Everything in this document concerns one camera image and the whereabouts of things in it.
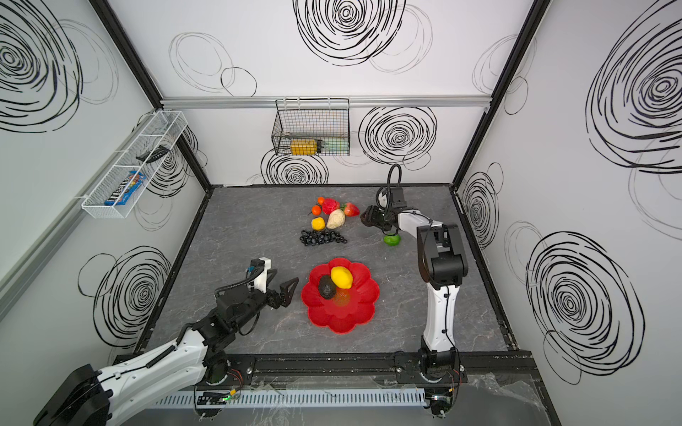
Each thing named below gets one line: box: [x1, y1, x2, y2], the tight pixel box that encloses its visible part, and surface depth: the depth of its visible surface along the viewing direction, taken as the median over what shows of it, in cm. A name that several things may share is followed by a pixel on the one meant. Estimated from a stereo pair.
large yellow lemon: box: [330, 266, 354, 290], surface depth 89 cm
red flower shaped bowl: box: [301, 257, 381, 335], surface depth 88 cm
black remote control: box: [134, 144, 171, 164], surface depth 82 cm
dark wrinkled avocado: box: [319, 275, 337, 300], surface depth 87 cm
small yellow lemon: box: [310, 216, 326, 231], surface depth 106 cm
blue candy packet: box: [103, 170, 148, 206], surface depth 72 cm
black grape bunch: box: [299, 229, 348, 246], surface depth 101 cm
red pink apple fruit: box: [321, 197, 341, 215], surface depth 108 cm
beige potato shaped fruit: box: [325, 208, 346, 229], surface depth 105 cm
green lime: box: [382, 234, 401, 247], surface depth 101 cm
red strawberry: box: [344, 202, 361, 218], surface depth 110 cm
